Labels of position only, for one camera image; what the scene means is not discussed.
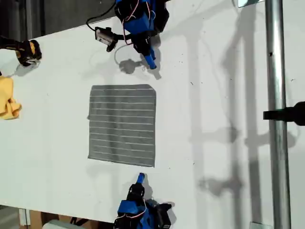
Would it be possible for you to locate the grey striped towel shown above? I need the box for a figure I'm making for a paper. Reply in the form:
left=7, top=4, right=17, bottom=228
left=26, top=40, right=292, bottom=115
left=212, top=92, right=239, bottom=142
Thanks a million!
left=87, top=83, right=157, bottom=168

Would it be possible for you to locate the white plastic container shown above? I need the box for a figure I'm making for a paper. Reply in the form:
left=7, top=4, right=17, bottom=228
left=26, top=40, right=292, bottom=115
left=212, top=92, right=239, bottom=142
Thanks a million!
left=42, top=219, right=81, bottom=229

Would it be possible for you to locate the brown cardboard box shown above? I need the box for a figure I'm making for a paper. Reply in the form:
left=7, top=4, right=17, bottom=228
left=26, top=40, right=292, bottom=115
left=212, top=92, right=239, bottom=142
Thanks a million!
left=30, top=210, right=115, bottom=229

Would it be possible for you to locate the white table leg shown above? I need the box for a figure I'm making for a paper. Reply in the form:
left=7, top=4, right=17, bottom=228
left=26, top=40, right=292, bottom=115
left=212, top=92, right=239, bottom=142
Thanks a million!
left=18, top=208, right=31, bottom=226

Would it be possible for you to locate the black yellow power drill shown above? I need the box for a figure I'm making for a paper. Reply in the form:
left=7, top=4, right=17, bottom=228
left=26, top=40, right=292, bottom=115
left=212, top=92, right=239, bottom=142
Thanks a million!
left=0, top=35, right=43, bottom=67

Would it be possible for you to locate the black clamp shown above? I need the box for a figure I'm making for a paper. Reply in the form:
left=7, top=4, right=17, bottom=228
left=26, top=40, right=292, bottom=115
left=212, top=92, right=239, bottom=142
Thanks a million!
left=263, top=101, right=305, bottom=126

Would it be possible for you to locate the yellow cloth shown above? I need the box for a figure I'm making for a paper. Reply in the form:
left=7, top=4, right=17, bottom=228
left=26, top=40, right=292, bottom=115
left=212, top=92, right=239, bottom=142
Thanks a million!
left=0, top=75, right=22, bottom=120

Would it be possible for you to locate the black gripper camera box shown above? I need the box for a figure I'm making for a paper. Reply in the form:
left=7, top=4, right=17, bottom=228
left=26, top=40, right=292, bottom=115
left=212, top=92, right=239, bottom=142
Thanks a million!
left=94, top=26, right=119, bottom=52
left=154, top=202, right=173, bottom=229

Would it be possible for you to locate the black camera cable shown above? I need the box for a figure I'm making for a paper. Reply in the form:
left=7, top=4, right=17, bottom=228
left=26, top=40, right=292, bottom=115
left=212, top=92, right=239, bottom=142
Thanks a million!
left=86, top=3, right=120, bottom=31

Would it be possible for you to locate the steel post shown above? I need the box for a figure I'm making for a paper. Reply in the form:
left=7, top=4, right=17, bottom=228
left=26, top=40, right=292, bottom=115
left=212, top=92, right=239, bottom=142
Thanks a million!
left=264, top=0, right=293, bottom=229

